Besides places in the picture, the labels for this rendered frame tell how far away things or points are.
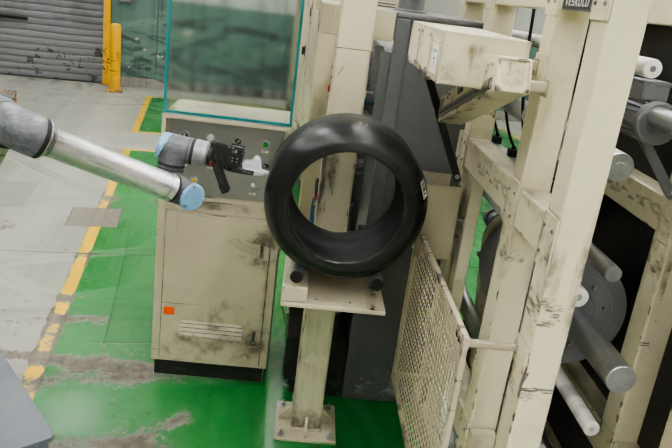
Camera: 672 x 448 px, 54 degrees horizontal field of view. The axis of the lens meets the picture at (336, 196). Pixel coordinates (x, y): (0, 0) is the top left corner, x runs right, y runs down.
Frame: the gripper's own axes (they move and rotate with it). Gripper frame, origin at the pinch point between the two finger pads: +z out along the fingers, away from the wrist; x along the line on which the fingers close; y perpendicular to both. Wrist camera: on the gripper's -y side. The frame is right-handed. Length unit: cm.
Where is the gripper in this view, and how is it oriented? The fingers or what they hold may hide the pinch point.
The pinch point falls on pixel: (264, 174)
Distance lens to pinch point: 228.1
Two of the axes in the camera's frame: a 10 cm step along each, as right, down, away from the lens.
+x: -0.3, -3.0, 9.5
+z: 9.7, 2.2, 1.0
